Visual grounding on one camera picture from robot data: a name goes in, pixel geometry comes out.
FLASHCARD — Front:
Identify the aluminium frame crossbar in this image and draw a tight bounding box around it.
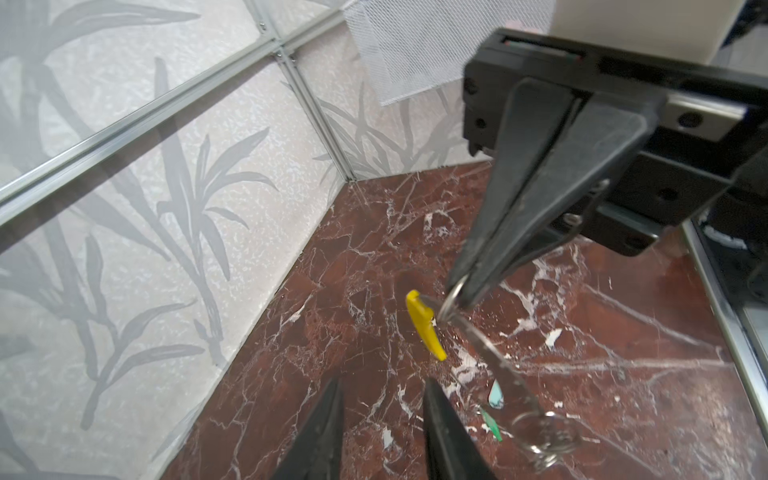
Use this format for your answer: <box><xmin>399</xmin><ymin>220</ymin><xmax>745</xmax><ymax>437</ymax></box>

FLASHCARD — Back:
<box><xmin>1</xmin><ymin>7</ymin><xmax>345</xmax><ymax>224</ymax></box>

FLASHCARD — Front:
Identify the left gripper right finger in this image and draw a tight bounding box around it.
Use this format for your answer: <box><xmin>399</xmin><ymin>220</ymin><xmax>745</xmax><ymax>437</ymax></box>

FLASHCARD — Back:
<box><xmin>422</xmin><ymin>378</ymin><xmax>496</xmax><ymax>480</ymax></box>

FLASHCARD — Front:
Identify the metal arc keyring yellow handle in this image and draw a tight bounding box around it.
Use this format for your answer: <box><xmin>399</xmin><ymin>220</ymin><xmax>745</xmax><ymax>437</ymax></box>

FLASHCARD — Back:
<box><xmin>405</xmin><ymin>290</ymin><xmax>554</xmax><ymax>424</ymax></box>

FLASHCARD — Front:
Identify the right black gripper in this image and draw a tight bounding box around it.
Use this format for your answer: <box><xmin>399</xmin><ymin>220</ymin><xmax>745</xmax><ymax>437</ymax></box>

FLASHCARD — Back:
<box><xmin>446</xmin><ymin>29</ymin><xmax>767</xmax><ymax>309</ymax></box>

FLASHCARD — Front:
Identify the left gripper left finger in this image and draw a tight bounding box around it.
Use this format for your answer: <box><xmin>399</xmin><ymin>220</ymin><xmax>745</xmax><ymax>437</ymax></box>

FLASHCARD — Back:
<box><xmin>271</xmin><ymin>377</ymin><xmax>344</xmax><ymax>479</ymax></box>

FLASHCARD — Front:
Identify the silver key mint cap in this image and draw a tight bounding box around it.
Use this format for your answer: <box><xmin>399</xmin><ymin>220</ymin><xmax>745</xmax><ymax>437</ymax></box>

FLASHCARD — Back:
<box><xmin>487</xmin><ymin>380</ymin><xmax>504</xmax><ymax>410</ymax></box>

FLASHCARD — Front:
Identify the aluminium front rail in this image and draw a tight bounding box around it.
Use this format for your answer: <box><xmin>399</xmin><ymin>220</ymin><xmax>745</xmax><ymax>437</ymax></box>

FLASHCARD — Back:
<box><xmin>682</xmin><ymin>220</ymin><xmax>767</xmax><ymax>441</ymax></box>

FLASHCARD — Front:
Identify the white wire mesh basket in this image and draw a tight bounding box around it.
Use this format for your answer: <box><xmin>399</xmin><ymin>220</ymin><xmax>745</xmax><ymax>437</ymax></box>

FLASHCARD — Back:
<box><xmin>342</xmin><ymin>0</ymin><xmax>556</xmax><ymax>105</ymax></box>

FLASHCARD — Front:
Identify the green key tag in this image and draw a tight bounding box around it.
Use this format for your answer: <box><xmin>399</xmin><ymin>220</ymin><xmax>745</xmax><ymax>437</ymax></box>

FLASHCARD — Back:
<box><xmin>480</xmin><ymin>409</ymin><xmax>503</xmax><ymax>442</ymax></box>

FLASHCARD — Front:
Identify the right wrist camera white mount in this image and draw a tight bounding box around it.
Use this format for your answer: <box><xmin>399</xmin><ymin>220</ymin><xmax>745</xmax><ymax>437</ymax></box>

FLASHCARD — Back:
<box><xmin>548</xmin><ymin>0</ymin><xmax>745</xmax><ymax>65</ymax></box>

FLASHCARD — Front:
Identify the small split ring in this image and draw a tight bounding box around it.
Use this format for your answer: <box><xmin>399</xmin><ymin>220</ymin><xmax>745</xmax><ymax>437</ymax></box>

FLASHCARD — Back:
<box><xmin>436</xmin><ymin>275</ymin><xmax>472</xmax><ymax>322</ymax></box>
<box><xmin>509</xmin><ymin>409</ymin><xmax>584</xmax><ymax>472</ymax></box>

